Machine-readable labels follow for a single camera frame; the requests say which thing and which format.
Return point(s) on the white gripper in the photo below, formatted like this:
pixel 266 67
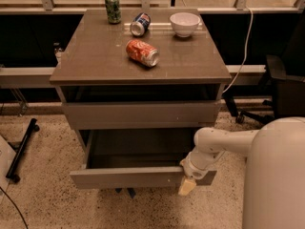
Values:
pixel 194 170

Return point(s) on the grey drawer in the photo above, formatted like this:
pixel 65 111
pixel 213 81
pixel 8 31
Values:
pixel 134 158
pixel 94 116

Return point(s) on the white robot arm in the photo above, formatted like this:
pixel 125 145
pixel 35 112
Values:
pixel 274 186

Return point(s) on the grey top drawer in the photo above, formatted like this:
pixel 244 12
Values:
pixel 94 116

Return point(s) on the grey drawer cabinet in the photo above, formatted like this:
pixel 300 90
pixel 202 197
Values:
pixel 95 67

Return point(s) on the blue tape cross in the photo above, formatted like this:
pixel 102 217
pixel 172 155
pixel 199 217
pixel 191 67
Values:
pixel 131 191

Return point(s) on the red coke can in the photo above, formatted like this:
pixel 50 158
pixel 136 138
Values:
pixel 142 52

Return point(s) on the black office chair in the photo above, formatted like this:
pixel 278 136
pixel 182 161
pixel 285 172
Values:
pixel 286 74

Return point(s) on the white bowl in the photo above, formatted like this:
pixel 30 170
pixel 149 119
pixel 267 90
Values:
pixel 184 24

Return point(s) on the black wheeled stand leg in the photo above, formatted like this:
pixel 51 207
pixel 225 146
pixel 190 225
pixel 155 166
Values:
pixel 11 173

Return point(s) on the blue pepsi can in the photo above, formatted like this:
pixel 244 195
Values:
pixel 140 24

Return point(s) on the green soda can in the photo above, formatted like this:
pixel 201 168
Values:
pixel 113 11

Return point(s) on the metal window railing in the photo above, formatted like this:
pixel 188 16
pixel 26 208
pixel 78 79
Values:
pixel 146 0

